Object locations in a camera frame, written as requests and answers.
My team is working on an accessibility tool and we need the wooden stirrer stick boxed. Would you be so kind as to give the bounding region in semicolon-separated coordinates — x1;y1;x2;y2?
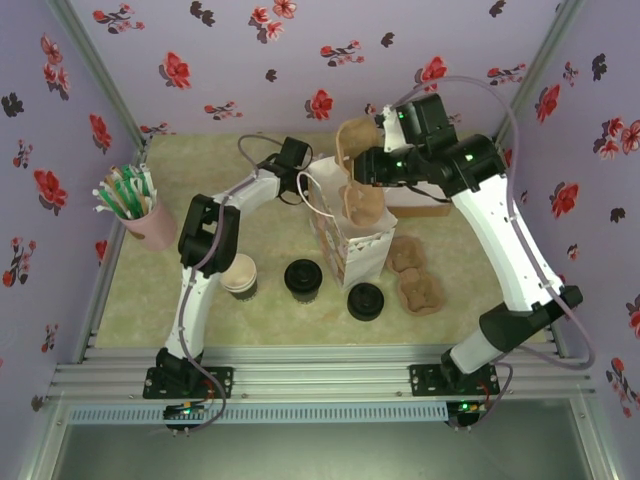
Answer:
105;166;136;219

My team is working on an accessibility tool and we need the white slotted cable duct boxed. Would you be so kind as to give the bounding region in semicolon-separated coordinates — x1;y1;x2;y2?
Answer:
67;403;449;424

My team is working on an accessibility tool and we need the grey metal panel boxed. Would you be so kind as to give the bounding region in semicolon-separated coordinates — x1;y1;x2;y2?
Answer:
19;397;616;480

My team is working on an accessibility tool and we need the brown pulp cup carrier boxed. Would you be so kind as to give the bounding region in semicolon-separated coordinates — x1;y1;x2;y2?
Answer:
334;116;387;230
387;237;447;317

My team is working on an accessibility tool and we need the green white wrapped straw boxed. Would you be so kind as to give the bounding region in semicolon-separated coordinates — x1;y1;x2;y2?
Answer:
92;201;132;221
145;172;161;211
134;162;154;216
119;163;144;219
91;186;134;220

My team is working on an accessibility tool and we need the brown cardboard tray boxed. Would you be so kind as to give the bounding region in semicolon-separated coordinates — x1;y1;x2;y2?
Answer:
384;196;454;219

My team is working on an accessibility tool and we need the white printed paper bag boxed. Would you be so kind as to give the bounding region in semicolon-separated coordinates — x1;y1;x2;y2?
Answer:
296;154;400;292

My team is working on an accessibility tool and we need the grey right arm cable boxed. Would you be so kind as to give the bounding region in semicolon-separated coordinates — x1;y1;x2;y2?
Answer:
392;74;597;434

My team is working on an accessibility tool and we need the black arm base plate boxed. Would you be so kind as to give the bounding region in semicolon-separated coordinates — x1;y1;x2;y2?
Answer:
143;366;235;400
408;364;500;399

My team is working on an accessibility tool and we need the plain nested paper cup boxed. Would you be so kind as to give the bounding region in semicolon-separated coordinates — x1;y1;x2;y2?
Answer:
219;253;257;291

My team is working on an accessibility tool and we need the aluminium corner post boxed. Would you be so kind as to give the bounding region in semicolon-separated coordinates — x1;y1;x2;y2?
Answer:
47;0;151;151
492;0;587;147

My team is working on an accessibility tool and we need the aluminium side rail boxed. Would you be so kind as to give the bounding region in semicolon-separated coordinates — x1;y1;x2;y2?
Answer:
72;142;154;364
492;142;569;359

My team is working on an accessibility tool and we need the aluminium frame beam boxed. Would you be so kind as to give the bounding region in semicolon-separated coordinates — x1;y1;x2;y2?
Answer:
47;357;596;404

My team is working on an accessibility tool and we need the pink holder cup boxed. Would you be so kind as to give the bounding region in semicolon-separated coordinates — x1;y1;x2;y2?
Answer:
122;197;179;251

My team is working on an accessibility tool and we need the small controller board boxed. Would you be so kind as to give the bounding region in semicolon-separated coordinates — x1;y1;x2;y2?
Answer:
446;398;489;430
163;399;211;431

